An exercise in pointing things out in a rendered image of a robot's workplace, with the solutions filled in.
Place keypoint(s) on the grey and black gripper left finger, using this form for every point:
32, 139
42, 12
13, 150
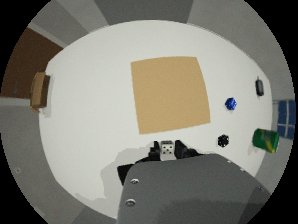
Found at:
152, 156

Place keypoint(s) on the white die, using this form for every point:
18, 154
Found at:
167, 147

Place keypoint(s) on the green soda can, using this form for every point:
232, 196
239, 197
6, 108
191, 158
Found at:
266, 140

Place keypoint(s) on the blue die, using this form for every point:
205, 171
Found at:
230, 104

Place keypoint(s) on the tan square mat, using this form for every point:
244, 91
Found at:
169, 93

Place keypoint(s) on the open brown cardboard box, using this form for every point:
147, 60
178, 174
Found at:
36, 91

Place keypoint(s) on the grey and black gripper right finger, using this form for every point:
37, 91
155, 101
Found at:
181, 151

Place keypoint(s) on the black die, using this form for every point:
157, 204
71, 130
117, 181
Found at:
223, 140

